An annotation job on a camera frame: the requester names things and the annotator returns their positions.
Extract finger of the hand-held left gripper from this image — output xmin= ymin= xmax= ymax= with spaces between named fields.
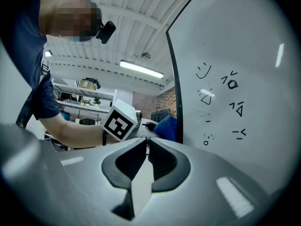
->
xmin=140 ymin=118 xmax=161 ymax=139

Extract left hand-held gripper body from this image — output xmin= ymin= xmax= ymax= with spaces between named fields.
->
xmin=102 ymin=98 xmax=143 ymax=142

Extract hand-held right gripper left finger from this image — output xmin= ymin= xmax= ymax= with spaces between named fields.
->
xmin=39 ymin=137 xmax=148 ymax=226

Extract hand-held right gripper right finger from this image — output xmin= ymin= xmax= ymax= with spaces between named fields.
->
xmin=134 ymin=137 xmax=269 ymax=226

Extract blue cloth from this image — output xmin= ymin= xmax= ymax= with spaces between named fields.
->
xmin=154 ymin=115 xmax=178 ymax=143

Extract person's left forearm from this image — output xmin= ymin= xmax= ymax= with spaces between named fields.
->
xmin=39 ymin=113 xmax=119 ymax=149

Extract black television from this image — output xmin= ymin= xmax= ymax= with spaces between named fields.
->
xmin=150 ymin=108 xmax=171 ymax=124

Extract white shelving rack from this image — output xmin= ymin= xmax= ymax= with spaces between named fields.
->
xmin=50 ymin=78 xmax=118 ymax=127

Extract cardboard box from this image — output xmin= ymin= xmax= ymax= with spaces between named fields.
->
xmin=78 ymin=78 xmax=97 ymax=90

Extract person's navy shirt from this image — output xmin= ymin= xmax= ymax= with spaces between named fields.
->
xmin=0 ymin=0 xmax=61 ymax=127

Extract person's head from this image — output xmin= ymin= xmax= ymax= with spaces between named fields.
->
xmin=38 ymin=0 xmax=103 ymax=43

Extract black head-mounted camera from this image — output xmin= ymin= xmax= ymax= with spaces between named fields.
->
xmin=95 ymin=20 xmax=117 ymax=45

